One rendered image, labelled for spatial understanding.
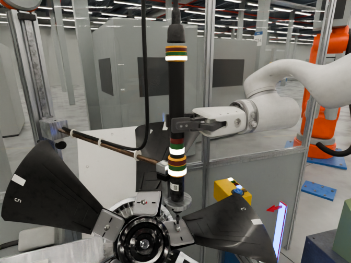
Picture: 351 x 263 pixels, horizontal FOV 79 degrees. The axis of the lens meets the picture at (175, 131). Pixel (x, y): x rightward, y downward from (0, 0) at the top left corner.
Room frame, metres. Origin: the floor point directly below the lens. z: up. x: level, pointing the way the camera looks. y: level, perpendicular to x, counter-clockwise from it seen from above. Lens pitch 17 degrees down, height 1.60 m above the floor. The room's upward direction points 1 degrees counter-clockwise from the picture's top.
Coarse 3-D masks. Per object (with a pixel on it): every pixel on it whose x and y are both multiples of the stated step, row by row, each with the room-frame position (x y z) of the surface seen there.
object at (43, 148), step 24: (48, 144) 0.48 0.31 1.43; (24, 168) 0.46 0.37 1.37; (48, 168) 0.46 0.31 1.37; (24, 192) 0.45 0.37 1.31; (48, 192) 0.45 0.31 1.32; (72, 192) 0.44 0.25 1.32; (24, 216) 0.44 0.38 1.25; (48, 216) 0.44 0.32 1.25; (72, 216) 0.44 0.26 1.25; (96, 216) 0.43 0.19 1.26
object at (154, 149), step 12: (144, 132) 0.67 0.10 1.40; (156, 132) 0.65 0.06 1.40; (168, 132) 0.64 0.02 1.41; (192, 132) 0.62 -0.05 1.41; (156, 144) 0.62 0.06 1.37; (168, 144) 0.60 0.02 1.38; (156, 156) 0.58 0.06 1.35; (144, 168) 0.57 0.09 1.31; (144, 180) 0.54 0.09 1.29; (156, 180) 0.52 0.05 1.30
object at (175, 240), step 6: (168, 222) 0.49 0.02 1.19; (180, 222) 0.49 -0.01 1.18; (168, 228) 0.47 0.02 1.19; (174, 228) 0.47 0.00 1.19; (180, 228) 0.47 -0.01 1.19; (186, 228) 0.47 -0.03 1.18; (174, 234) 0.45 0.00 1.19; (180, 234) 0.45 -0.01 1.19; (186, 234) 0.45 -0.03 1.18; (174, 240) 0.43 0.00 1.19; (180, 240) 0.43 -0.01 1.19; (186, 240) 0.43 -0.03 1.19; (192, 240) 0.43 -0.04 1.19
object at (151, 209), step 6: (138, 192) 0.53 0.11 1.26; (144, 192) 0.52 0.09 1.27; (150, 192) 0.51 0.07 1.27; (156, 192) 0.50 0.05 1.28; (138, 198) 0.51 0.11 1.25; (144, 198) 0.50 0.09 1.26; (150, 198) 0.49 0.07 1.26; (156, 198) 0.48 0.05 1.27; (138, 204) 0.50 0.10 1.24; (150, 204) 0.48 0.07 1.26; (156, 204) 0.47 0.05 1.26; (138, 210) 0.49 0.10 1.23; (144, 210) 0.48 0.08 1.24; (150, 210) 0.46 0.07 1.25; (156, 210) 0.45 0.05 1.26
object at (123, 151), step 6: (66, 132) 0.76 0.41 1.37; (78, 138) 0.71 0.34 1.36; (84, 138) 0.69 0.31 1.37; (96, 144) 0.65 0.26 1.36; (102, 144) 0.63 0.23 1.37; (114, 150) 0.59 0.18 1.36; (120, 150) 0.58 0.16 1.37; (126, 150) 0.57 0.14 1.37; (132, 156) 0.54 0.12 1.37; (138, 156) 0.53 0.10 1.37; (144, 156) 0.53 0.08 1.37; (150, 162) 0.50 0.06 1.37; (156, 162) 0.49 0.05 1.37
